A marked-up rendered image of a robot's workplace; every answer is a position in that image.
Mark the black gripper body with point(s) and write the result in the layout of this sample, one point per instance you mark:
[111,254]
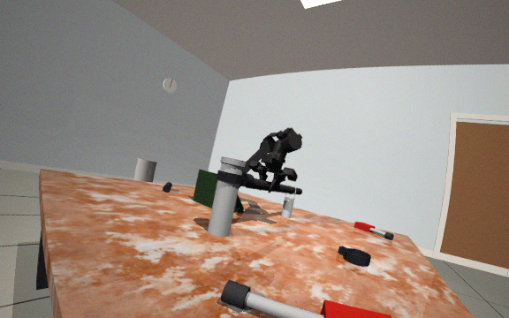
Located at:
[290,173]

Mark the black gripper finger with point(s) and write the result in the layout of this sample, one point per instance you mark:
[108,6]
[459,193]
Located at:
[278,179]
[262,174]

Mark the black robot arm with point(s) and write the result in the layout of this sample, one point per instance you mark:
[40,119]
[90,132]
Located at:
[288,141]

